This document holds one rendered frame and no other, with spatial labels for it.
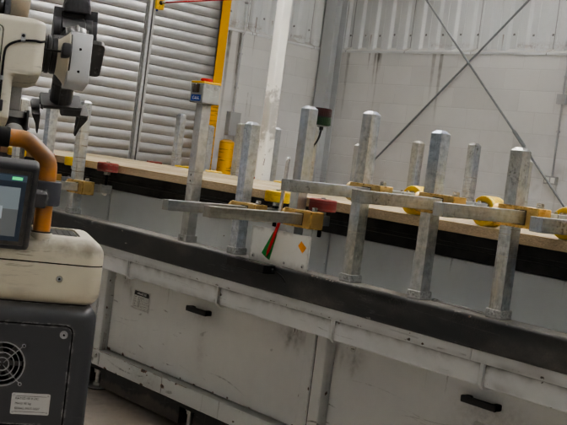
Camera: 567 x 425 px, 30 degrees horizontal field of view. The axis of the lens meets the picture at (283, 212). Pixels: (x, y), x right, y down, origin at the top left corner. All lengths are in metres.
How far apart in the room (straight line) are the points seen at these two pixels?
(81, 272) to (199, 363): 1.82
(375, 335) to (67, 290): 1.07
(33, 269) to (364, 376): 1.43
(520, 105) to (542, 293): 8.84
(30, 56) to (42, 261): 0.52
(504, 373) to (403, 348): 0.32
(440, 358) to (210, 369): 1.25
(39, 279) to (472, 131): 10.07
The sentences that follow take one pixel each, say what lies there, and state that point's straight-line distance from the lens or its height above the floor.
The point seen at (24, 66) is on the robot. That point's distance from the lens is 2.31.
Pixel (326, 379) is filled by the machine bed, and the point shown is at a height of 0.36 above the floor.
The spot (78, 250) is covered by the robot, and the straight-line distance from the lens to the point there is 2.00.
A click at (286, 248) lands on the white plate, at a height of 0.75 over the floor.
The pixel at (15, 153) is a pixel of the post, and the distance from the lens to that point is 4.48.
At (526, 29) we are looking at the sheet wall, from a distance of 11.63.
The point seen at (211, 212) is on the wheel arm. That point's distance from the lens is 2.79.
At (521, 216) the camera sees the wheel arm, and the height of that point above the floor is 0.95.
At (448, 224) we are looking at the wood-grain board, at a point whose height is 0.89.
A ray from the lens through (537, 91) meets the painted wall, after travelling 11.41.
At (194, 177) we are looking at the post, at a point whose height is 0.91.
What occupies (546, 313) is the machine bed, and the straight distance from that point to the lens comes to 2.72.
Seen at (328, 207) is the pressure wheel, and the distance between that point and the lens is 3.02.
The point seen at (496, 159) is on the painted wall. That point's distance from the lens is 11.61.
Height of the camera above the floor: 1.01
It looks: 3 degrees down
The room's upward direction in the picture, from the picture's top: 7 degrees clockwise
